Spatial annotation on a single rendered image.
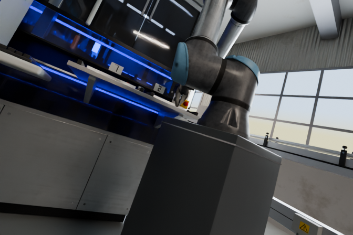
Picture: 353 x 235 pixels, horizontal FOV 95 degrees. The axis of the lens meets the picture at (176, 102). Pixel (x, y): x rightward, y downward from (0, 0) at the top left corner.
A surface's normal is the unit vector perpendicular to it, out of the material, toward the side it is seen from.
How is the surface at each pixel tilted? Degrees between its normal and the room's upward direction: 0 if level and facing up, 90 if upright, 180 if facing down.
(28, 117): 90
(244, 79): 90
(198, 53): 74
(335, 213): 90
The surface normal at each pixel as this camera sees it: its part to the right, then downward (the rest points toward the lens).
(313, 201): -0.72, -0.36
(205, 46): 0.25, -0.34
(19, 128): 0.44, 0.00
